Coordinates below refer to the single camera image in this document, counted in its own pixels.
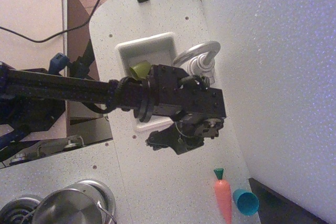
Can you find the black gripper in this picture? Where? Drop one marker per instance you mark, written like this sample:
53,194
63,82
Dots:
197,110

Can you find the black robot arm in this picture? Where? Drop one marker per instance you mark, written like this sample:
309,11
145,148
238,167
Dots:
32,101

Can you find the silver toy faucet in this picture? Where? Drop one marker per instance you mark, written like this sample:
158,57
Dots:
200,60

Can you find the orange toy carrot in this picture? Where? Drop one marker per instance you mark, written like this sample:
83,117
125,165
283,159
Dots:
223,195

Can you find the olive green plastic cup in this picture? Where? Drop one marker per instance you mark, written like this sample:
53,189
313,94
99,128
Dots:
140,70

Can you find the white toy sink basin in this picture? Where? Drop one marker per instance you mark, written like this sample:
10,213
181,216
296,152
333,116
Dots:
157,50

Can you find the teal plastic cup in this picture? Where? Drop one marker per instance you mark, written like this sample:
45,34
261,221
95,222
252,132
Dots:
246,202

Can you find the stainless steel pot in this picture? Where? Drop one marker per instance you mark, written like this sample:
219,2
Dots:
67,206

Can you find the blue clamp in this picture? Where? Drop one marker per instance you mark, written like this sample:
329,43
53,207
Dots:
58,63

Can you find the white foam board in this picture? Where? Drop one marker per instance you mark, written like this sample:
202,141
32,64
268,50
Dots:
277,70

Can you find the silver stove burner left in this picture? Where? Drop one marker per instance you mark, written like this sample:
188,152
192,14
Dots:
19,210

